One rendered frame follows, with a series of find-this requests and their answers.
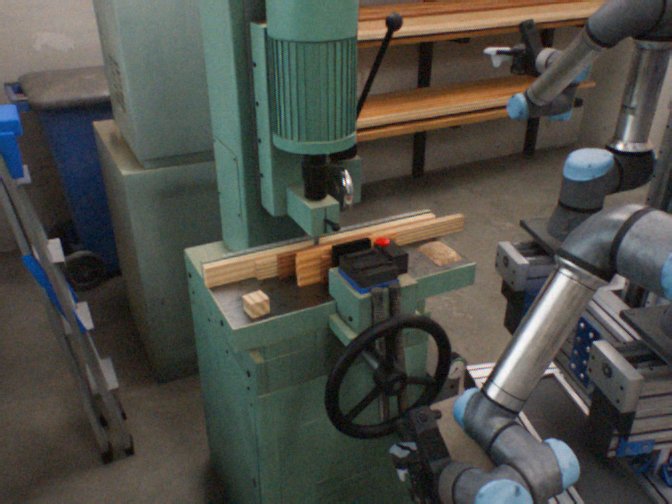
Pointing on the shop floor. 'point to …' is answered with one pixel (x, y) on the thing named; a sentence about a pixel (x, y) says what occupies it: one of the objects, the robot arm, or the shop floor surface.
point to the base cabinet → (295, 431)
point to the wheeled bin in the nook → (75, 164)
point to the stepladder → (58, 291)
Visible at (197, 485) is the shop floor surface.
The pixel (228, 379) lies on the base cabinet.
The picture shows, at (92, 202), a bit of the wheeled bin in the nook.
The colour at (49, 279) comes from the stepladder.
